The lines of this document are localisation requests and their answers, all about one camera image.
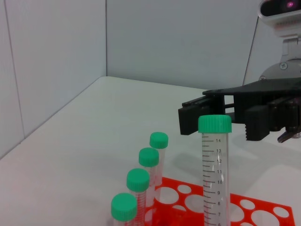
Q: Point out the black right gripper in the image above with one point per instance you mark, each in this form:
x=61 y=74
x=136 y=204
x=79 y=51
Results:
x=254 y=94

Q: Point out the clear tube with green cap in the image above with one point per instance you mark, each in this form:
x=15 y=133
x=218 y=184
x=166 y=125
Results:
x=215 y=124
x=148 y=157
x=124 y=206
x=138 y=180
x=159 y=140

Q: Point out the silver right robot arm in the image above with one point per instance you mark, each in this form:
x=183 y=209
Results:
x=272 y=70

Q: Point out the orange test tube rack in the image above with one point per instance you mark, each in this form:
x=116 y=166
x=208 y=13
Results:
x=237 y=199

